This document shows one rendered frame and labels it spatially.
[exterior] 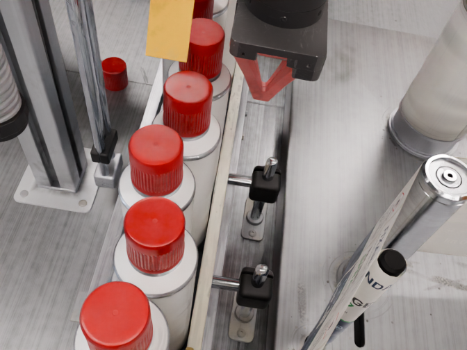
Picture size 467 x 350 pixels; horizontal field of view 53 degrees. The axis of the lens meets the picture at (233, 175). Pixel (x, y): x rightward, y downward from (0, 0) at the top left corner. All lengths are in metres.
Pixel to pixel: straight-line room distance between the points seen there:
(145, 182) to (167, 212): 0.04
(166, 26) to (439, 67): 0.30
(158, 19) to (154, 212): 0.15
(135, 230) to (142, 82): 0.44
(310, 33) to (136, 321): 0.22
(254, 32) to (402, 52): 0.44
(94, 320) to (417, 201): 0.23
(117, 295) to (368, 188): 0.38
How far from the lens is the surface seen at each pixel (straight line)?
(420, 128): 0.59
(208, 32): 0.36
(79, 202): 0.56
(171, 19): 0.35
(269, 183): 0.48
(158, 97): 0.48
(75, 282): 0.53
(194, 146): 0.33
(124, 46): 0.74
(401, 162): 0.60
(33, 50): 0.41
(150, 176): 0.29
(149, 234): 0.25
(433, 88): 0.55
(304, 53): 0.33
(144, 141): 0.29
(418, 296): 0.52
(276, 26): 0.34
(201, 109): 0.31
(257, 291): 0.42
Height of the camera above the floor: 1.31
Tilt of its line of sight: 55 degrees down
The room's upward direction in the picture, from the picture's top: 12 degrees clockwise
